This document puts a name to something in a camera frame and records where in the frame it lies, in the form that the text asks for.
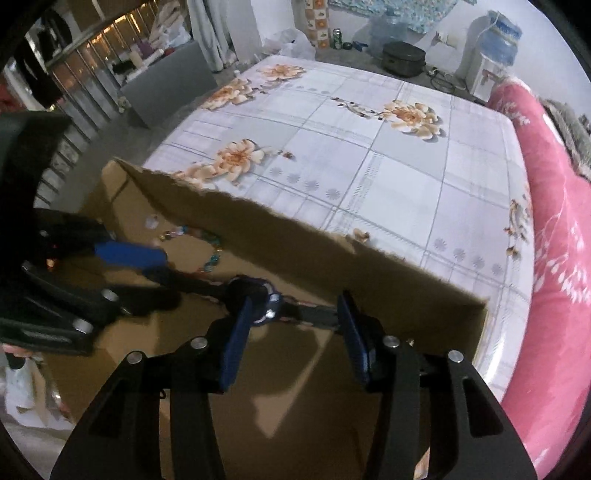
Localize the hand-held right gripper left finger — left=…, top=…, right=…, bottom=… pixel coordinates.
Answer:
left=48, top=295, right=254, bottom=480

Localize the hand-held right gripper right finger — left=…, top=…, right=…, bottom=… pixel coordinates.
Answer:
left=337, top=291, right=539, bottom=480

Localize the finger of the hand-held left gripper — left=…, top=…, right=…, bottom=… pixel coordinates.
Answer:
left=31, top=209, right=168, bottom=278
left=0, top=261, right=183, bottom=357

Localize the dark wrist watch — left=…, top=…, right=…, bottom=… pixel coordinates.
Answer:
left=143, top=271, right=343, bottom=329

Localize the brown cardboard box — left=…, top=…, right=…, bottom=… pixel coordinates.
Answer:
left=37, top=157, right=490, bottom=480

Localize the colourful beaded bracelet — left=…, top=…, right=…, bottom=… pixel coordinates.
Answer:
left=152, top=224, right=224, bottom=276

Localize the dark hanging garment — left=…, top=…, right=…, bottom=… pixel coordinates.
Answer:
left=14, top=11, right=72, bottom=109

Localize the metal framed glass cabinet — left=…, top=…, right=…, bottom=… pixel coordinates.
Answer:
left=28, top=7, right=167, bottom=134

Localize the white plastic bag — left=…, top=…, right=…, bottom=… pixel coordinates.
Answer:
left=263, top=28, right=318, bottom=61
left=0, top=353, right=65, bottom=428

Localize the grey board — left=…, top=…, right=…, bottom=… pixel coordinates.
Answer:
left=120, top=39, right=219, bottom=130

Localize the pink floral blanket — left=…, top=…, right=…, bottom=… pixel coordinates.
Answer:
left=487, top=76, right=591, bottom=467

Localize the white hanging cloth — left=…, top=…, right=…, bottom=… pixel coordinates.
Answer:
left=189, top=0, right=238, bottom=72

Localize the grey furry blanket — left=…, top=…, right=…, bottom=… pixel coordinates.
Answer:
left=540, top=98, right=591, bottom=178

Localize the blue water jug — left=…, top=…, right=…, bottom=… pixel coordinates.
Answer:
left=369, top=7, right=409, bottom=56

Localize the white water dispenser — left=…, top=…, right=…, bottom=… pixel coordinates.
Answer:
left=464, top=9, right=525, bottom=100

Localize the teal patterned cloth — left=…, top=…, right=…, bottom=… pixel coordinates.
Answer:
left=328, top=0, right=462, bottom=34

